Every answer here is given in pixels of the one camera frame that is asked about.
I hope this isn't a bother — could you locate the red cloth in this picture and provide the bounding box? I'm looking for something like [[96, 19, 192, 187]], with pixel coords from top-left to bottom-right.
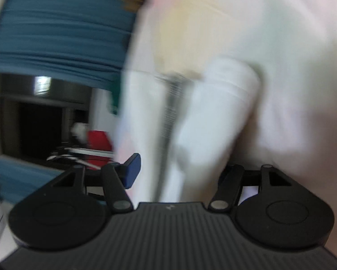
[[85, 130, 114, 169]]

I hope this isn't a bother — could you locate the pastel patterned bed blanket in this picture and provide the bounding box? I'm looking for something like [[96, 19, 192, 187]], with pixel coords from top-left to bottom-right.
[[123, 0, 337, 259]]

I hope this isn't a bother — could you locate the blue curtain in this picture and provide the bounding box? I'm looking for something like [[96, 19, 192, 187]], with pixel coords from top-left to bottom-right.
[[0, 0, 146, 90], [0, 157, 68, 201]]

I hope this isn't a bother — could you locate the dark window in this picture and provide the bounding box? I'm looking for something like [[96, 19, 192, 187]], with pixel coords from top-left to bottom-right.
[[0, 73, 93, 165]]

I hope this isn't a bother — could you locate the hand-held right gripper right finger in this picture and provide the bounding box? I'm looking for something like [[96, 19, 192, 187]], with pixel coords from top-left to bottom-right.
[[208, 164, 298, 211]]

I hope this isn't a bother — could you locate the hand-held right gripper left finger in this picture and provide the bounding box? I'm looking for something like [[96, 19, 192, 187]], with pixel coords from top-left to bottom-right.
[[45, 153, 141, 214]]

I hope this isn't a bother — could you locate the white garment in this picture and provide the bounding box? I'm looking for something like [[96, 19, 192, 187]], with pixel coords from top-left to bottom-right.
[[115, 56, 266, 203]]

